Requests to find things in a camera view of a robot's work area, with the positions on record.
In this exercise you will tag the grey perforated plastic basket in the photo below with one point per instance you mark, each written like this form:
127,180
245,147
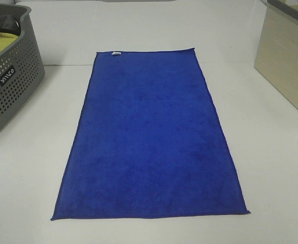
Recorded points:
21,66

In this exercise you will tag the beige storage box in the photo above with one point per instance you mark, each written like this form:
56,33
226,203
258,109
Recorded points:
277,54

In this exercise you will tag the blue microfibre towel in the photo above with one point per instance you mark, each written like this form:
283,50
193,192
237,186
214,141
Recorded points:
149,143

